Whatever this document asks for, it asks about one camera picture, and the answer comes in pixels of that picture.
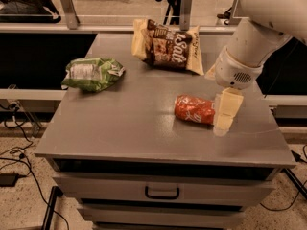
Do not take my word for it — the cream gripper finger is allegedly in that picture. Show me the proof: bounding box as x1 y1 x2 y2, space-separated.
213 87 244 136
204 65 215 81

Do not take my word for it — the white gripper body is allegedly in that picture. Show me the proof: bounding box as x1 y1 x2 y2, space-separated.
214 47 263 90

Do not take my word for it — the red coca-cola can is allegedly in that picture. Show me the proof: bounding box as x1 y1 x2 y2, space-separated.
174 95 215 125

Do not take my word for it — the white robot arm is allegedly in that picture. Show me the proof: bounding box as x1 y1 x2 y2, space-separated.
205 0 307 136

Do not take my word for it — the brown and cream snack bag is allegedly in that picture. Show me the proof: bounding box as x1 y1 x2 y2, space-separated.
131 19 203 76

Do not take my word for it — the green chip bag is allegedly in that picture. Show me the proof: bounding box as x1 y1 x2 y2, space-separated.
61 57 126 92

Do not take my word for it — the grey drawer cabinet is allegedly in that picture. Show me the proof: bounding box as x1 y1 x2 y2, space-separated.
35 33 295 230

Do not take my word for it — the black power adapter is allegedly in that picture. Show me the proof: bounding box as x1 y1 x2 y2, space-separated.
0 173 18 187

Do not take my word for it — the middle metal rail bracket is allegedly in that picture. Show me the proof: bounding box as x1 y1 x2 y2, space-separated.
179 0 192 31

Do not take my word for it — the metal rail bracket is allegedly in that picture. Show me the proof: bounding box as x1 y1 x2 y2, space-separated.
179 0 192 31
60 0 80 30

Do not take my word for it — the black cable right floor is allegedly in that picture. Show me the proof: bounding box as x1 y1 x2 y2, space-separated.
259 144 307 213

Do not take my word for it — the black drawer handle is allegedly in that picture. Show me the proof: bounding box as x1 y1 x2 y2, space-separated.
144 186 180 200

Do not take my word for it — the left metal rail bracket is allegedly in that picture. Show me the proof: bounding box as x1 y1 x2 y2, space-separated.
60 0 80 30

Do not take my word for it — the black floor cable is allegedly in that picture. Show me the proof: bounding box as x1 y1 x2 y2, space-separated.
0 103 71 230

